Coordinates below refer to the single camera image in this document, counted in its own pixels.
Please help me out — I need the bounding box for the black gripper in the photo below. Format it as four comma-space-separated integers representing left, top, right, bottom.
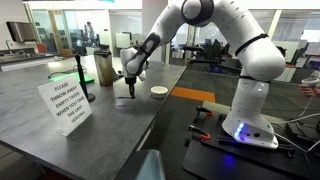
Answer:
124, 76, 137, 100

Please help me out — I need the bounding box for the person hand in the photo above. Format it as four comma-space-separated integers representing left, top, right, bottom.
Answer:
298, 83, 320, 98

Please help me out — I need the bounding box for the small white bowl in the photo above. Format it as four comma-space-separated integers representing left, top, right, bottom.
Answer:
150, 85, 169, 100

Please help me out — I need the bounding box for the black pole stand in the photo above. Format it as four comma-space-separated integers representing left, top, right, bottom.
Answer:
74, 53, 96, 103

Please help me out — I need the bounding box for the green flat tray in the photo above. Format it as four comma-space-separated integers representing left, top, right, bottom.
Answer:
48, 71, 95, 84

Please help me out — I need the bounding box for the white printed notice sign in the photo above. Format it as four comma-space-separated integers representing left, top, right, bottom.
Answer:
37, 75, 93, 137

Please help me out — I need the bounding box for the person in background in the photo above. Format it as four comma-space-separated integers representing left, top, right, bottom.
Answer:
85, 21, 98, 47

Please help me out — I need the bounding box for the teal chair back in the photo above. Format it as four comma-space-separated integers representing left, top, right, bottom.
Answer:
114, 148, 167, 180

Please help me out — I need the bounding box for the red chair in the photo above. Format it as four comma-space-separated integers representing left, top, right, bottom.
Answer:
36, 43, 48, 54

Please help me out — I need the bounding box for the metal sink faucet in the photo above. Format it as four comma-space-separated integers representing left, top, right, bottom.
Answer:
4, 39, 14, 55

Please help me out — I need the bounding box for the white handheld controller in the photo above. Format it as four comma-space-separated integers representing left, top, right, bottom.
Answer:
301, 77, 320, 88

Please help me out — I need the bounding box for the black cable on table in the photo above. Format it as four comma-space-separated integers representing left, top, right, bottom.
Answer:
47, 65, 88, 80

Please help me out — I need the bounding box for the orange handled black clamp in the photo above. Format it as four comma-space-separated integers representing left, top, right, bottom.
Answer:
184, 124, 212, 147
193, 105, 215, 125

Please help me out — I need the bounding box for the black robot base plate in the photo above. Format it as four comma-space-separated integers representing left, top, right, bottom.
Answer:
182, 105, 320, 180

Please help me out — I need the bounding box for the wall paper towel dispenser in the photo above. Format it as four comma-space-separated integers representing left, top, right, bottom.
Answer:
5, 21, 38, 43

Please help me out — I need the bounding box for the white cable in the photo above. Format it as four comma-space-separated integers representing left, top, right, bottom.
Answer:
269, 95, 320, 168

